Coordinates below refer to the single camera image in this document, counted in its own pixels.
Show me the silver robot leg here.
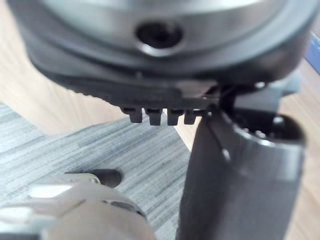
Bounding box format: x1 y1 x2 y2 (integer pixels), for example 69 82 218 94
0 171 158 240

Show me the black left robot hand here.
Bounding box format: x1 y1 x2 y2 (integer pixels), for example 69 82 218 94
6 0 320 240

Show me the blue object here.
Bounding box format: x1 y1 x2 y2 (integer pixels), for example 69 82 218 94
309 31 320 66

